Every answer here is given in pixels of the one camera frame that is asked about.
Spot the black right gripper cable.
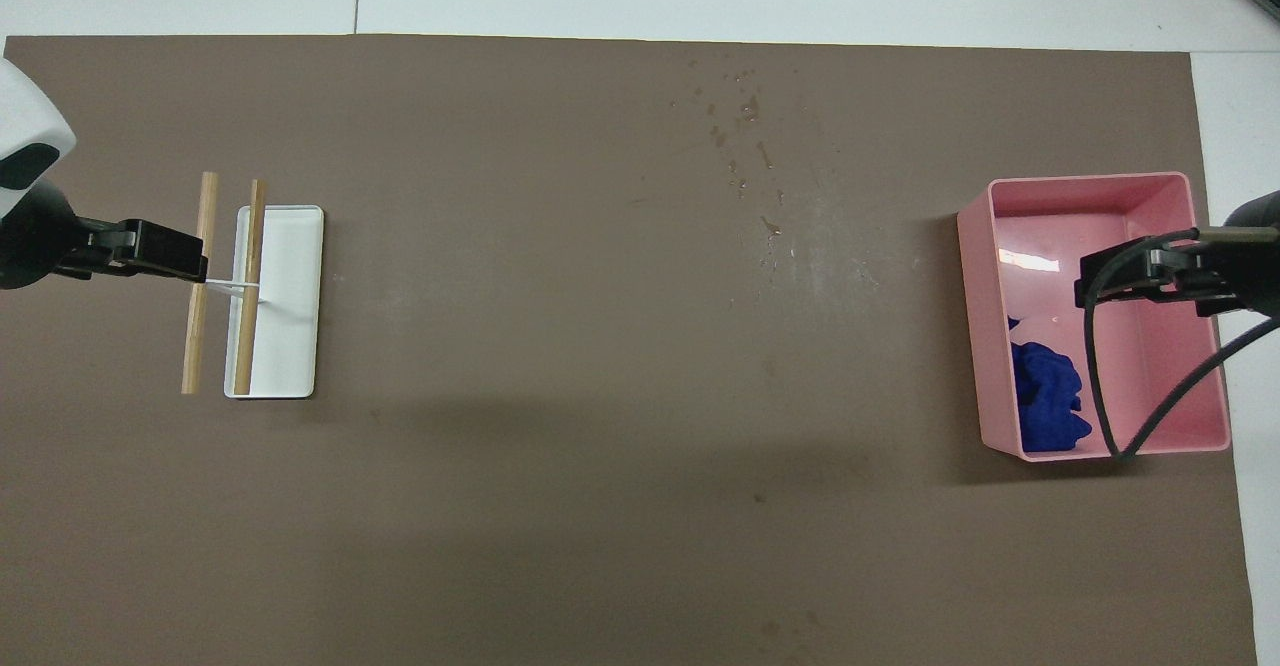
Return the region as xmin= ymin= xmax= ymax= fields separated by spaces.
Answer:
xmin=1082 ymin=228 xmax=1280 ymax=460

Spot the white rack with wooden rods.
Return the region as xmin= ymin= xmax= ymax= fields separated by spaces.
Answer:
xmin=224 ymin=205 xmax=326 ymax=401

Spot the brown table mat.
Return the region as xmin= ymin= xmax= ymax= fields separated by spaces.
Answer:
xmin=0 ymin=34 xmax=1260 ymax=666

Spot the spilled water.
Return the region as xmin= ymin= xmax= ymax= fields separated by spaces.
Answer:
xmin=688 ymin=56 xmax=801 ymax=247

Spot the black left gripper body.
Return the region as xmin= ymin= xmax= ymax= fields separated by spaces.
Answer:
xmin=75 ymin=217 xmax=142 ymax=278

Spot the blue towel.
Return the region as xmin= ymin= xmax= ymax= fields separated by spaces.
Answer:
xmin=1007 ymin=316 xmax=1094 ymax=453

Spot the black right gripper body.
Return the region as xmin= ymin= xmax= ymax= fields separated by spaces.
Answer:
xmin=1150 ymin=237 xmax=1257 ymax=318

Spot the pink plastic bin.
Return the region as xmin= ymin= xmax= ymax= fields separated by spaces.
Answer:
xmin=956 ymin=172 xmax=1232 ymax=463

